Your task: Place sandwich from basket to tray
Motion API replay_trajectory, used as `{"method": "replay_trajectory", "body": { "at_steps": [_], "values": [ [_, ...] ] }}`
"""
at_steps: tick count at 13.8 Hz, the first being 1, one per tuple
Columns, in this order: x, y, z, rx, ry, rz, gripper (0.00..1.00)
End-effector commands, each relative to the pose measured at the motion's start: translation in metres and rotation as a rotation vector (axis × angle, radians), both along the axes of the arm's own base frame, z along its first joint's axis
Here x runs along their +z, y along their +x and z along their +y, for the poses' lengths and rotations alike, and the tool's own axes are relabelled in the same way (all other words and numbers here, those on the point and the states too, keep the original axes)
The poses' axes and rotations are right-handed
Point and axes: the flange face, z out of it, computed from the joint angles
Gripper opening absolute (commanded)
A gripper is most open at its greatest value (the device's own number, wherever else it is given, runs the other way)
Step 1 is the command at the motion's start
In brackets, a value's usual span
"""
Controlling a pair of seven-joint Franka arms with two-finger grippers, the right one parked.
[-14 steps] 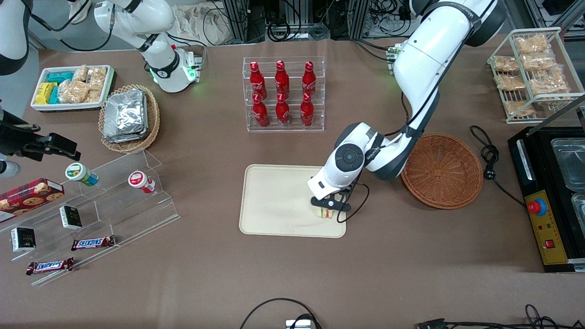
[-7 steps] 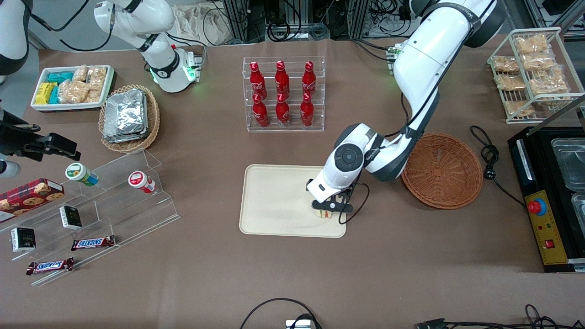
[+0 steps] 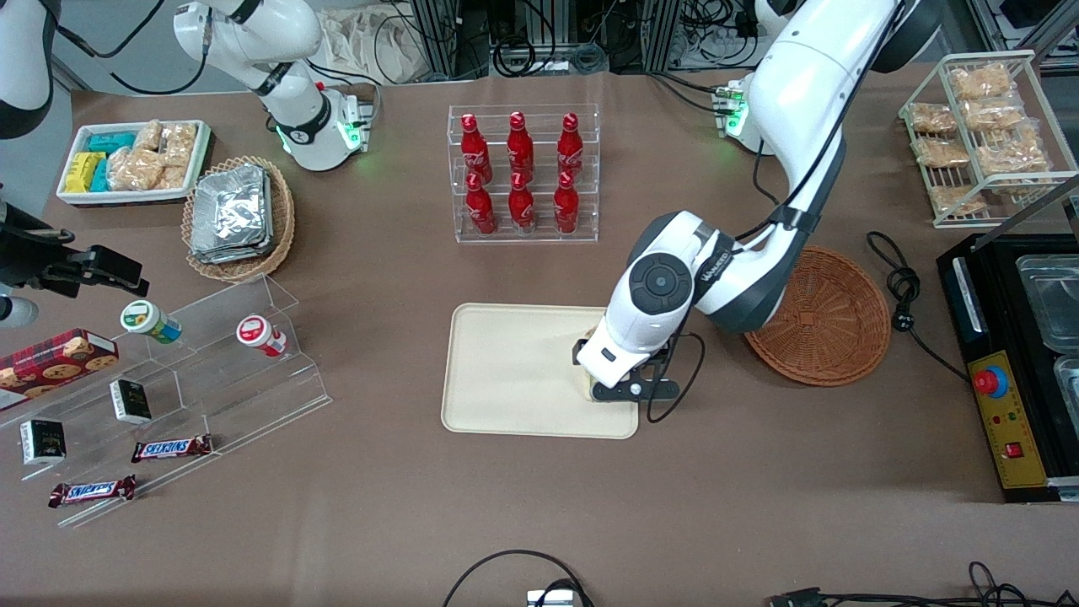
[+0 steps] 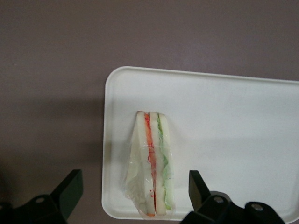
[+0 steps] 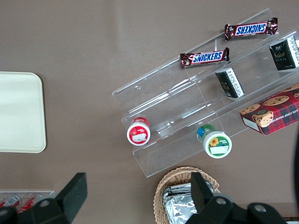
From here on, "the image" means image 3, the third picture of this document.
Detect clear plastic container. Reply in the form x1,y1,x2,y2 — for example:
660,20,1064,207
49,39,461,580
1016,253,1079,351
1054,354,1079,422

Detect oval tan wicker basket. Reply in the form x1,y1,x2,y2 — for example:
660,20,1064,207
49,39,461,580
181,156,296,283

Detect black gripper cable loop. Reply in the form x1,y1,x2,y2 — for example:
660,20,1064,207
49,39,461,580
645,331,706,424

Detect stacked foil containers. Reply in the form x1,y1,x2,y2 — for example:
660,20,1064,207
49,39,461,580
190,164,275,264

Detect clear acrylic stepped stand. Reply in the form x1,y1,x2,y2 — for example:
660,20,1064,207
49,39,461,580
0,274,332,528

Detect grey metal lever bar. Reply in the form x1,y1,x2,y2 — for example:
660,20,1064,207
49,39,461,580
993,173,1079,230

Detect white wire rack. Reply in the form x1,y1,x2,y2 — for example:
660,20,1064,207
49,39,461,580
899,51,1079,230

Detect red lid cup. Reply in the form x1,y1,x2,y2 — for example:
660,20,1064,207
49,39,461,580
236,314,287,357

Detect black cable bundle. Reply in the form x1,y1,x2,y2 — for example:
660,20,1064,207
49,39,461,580
459,0,646,77

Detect round brown wicker basket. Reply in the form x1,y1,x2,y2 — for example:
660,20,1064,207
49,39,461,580
743,246,892,387

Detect clear acrylic bottle rack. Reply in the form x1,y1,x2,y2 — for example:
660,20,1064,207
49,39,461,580
447,104,601,245

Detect yellow snack packet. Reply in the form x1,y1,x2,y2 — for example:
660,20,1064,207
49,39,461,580
66,152,106,193

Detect aluminium frame post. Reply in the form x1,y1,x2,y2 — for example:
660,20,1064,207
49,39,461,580
645,0,682,73
411,0,460,77

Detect Snickers bar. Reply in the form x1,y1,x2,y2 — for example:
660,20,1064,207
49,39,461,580
48,475,137,508
131,434,213,463

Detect red plaid cookie box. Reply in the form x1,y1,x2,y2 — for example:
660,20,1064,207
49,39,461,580
0,329,119,411

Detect cream plastic tray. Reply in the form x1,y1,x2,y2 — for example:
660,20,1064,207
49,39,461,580
441,303,640,440

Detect black arched cable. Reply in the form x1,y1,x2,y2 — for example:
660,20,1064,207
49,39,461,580
443,550,595,607

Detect white rectangular bin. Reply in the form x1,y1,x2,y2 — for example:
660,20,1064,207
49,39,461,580
56,120,212,207

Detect green lid cup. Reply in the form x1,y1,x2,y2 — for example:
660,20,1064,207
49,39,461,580
121,300,182,344

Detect black cable with connector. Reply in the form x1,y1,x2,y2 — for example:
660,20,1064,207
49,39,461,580
767,561,1079,607

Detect black machine yellow control panel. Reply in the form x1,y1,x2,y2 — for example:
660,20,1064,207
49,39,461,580
937,232,1079,504

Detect black power cable with plug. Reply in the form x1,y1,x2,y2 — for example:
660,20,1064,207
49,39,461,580
867,231,970,382

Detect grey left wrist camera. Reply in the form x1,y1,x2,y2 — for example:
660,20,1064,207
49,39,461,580
576,330,637,387

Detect small black box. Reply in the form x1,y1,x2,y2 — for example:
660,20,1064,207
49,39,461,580
110,379,153,425
20,419,67,466

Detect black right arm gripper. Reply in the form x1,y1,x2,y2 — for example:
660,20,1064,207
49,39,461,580
0,202,151,298

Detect red cola bottle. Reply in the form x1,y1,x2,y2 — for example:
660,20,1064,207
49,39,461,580
461,114,492,182
553,171,581,234
508,173,536,233
558,112,584,176
507,111,535,178
465,173,498,235

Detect white cloth bag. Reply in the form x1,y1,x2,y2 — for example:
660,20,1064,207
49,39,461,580
319,4,432,85

